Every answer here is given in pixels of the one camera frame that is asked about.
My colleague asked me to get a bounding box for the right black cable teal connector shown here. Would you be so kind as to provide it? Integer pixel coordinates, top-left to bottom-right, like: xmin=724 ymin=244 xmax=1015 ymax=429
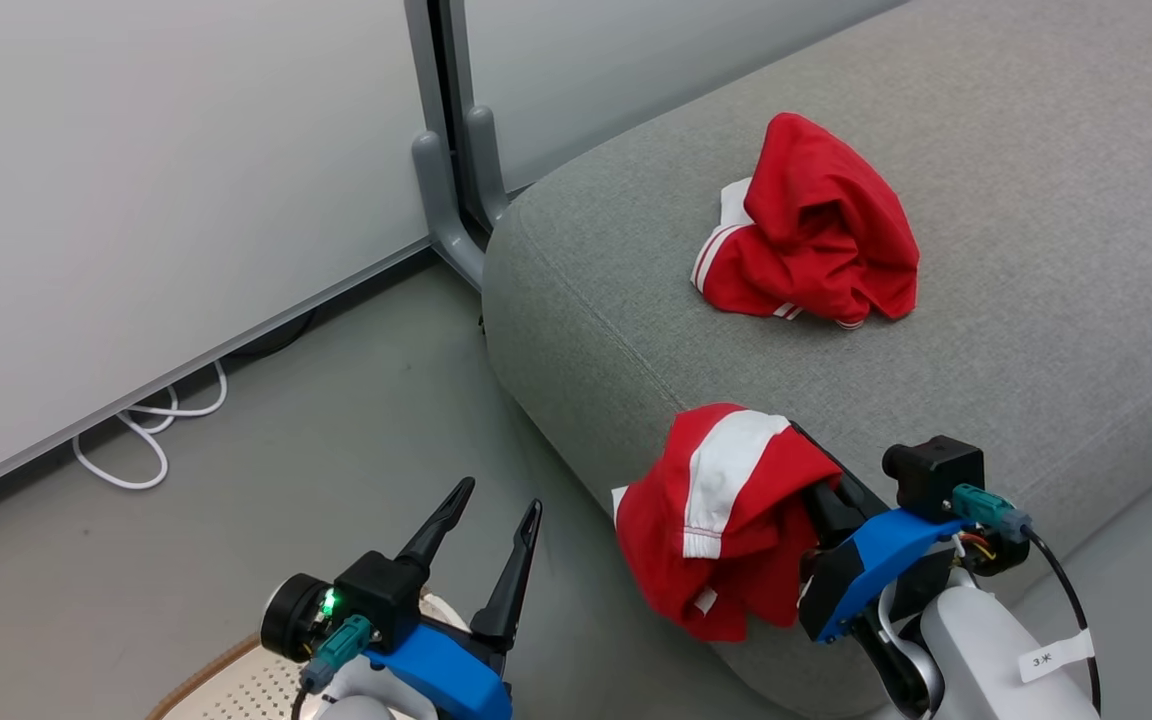
xmin=950 ymin=484 xmax=1105 ymax=716

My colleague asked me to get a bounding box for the black floor cable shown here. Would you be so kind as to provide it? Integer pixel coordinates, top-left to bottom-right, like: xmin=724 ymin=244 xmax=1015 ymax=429
xmin=224 ymin=308 xmax=319 ymax=363

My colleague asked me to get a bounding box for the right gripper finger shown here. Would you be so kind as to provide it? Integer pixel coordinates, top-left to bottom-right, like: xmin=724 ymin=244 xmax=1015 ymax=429
xmin=802 ymin=481 xmax=869 ymax=550
xmin=789 ymin=421 xmax=889 ymax=512

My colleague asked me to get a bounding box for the grey partition stand with feet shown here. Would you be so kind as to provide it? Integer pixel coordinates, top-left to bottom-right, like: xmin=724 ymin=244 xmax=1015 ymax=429
xmin=403 ymin=0 xmax=514 ymax=292

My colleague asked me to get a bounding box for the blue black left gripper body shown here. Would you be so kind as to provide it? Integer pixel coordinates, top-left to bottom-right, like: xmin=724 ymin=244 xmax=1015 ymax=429
xmin=259 ymin=573 xmax=514 ymax=720

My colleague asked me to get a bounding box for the red garment thin striped trim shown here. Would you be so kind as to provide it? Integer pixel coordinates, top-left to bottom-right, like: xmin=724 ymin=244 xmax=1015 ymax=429
xmin=691 ymin=112 xmax=922 ymax=332

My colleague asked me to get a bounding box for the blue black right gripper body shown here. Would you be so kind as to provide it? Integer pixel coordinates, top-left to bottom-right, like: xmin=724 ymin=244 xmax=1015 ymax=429
xmin=798 ymin=508 xmax=1030 ymax=644

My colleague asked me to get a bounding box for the white floor cable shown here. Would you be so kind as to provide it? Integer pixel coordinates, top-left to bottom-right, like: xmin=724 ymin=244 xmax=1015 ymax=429
xmin=71 ymin=359 xmax=230 ymax=492

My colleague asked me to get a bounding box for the red garment broad white band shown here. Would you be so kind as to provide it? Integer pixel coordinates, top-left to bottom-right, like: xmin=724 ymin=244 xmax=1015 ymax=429
xmin=611 ymin=403 xmax=843 ymax=644

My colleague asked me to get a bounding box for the grey fabric sofa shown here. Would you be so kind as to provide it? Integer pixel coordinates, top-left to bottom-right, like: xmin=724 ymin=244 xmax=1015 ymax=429
xmin=481 ymin=0 xmax=1152 ymax=720

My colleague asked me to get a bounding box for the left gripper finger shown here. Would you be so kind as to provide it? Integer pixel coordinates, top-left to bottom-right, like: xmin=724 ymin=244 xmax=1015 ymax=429
xmin=469 ymin=499 xmax=544 ymax=654
xmin=396 ymin=476 xmax=477 ymax=573

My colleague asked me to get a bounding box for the white partition panel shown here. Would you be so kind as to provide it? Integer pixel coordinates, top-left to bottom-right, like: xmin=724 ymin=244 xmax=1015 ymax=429
xmin=461 ymin=0 xmax=909 ymax=193
xmin=0 ymin=0 xmax=434 ymax=513

